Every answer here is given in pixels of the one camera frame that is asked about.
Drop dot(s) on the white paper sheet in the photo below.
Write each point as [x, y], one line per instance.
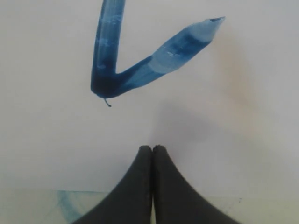
[229, 118]

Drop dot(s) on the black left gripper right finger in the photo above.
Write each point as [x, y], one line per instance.
[175, 200]

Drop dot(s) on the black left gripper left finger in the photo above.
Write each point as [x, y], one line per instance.
[130, 202]

